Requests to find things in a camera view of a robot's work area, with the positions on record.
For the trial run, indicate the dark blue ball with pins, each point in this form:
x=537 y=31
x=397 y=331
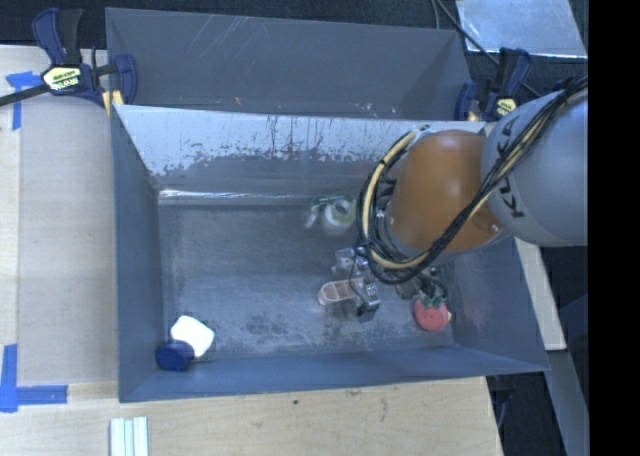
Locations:
x=173 y=356

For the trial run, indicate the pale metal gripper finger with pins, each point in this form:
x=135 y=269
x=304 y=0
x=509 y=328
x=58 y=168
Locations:
x=338 y=295
x=344 y=260

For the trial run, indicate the white and green toy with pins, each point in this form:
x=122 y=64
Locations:
x=334 y=214

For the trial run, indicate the white sponge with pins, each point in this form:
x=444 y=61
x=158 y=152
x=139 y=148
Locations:
x=194 y=334

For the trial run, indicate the red toy tomato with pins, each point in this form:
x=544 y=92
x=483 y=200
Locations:
x=430 y=316

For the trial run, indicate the grey metal bin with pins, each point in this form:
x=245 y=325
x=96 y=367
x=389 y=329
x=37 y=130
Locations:
x=240 y=274

